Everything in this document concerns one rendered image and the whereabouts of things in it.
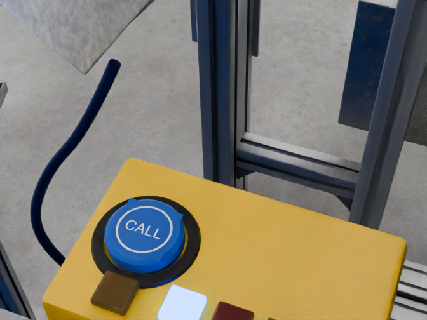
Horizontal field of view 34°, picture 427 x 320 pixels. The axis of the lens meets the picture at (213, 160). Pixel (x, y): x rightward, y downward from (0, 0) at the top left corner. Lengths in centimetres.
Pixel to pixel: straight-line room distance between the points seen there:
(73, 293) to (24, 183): 147
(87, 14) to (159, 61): 141
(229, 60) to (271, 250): 56
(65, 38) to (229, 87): 32
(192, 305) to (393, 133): 60
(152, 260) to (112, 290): 2
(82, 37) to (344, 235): 37
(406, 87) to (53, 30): 41
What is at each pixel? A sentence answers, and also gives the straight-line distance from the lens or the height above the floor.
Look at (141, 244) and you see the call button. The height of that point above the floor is 108.
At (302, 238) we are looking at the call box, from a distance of 36.
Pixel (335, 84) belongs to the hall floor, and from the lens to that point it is 200.
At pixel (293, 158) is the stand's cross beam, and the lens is 104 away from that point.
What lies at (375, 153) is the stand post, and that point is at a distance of 93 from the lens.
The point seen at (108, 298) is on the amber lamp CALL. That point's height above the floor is 108.
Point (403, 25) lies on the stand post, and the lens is 79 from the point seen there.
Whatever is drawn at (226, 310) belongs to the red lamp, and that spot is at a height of 108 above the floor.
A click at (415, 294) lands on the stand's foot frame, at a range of 153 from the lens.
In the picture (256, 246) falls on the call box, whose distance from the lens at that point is 36.
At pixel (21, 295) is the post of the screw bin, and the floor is 48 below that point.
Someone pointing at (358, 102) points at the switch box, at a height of 67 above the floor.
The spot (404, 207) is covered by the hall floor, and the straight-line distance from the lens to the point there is 175.
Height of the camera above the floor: 137
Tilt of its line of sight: 50 degrees down
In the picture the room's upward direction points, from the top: 2 degrees counter-clockwise
